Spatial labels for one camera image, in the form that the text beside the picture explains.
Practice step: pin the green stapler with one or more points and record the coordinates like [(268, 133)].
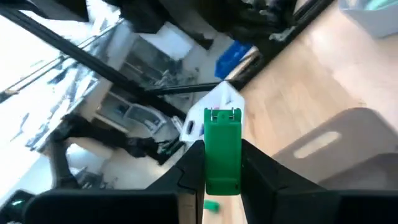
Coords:
[(222, 152)]

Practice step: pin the white tape tray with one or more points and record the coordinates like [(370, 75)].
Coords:
[(230, 96)]

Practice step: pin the black stand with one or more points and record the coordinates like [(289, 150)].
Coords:
[(93, 137)]

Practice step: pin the translucent grey plastic bin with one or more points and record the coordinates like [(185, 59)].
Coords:
[(342, 140)]

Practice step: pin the black aluminium table frame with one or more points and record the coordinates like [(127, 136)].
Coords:
[(93, 63)]

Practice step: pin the small green object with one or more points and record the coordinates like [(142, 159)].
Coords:
[(212, 206)]

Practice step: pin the blue crate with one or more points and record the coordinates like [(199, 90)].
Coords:
[(231, 59)]

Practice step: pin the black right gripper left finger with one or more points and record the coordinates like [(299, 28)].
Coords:
[(161, 205)]

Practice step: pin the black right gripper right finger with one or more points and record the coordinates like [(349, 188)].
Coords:
[(280, 202)]

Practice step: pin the white plastic bin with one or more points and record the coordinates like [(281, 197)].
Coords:
[(367, 21)]

